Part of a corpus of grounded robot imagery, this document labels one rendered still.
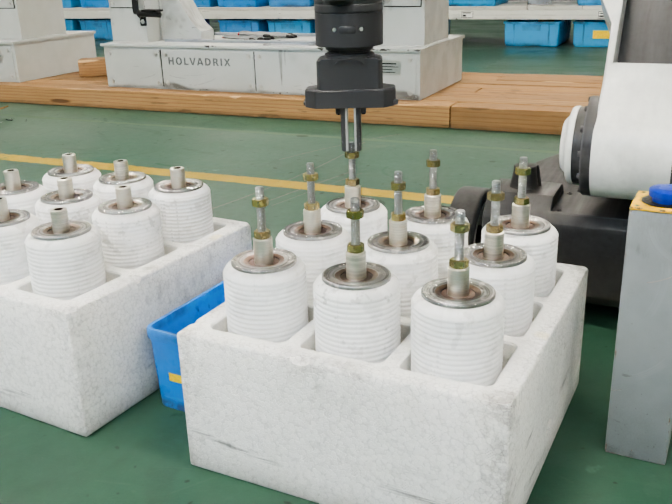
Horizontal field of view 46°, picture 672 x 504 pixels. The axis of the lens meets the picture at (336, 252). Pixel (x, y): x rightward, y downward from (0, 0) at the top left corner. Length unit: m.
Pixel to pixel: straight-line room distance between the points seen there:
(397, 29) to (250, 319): 2.25
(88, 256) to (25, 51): 3.06
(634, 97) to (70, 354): 0.81
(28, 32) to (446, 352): 3.50
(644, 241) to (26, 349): 0.77
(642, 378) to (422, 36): 2.19
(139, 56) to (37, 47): 0.73
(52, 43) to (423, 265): 3.43
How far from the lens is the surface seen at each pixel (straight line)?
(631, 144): 1.13
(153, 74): 3.53
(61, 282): 1.08
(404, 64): 2.98
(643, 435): 1.03
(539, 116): 2.80
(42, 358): 1.10
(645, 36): 1.27
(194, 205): 1.23
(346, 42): 1.03
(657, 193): 0.93
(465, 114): 2.86
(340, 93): 1.05
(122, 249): 1.15
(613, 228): 1.29
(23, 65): 4.08
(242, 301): 0.90
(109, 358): 1.10
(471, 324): 0.79
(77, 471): 1.05
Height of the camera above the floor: 0.58
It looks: 20 degrees down
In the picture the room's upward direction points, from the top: 2 degrees counter-clockwise
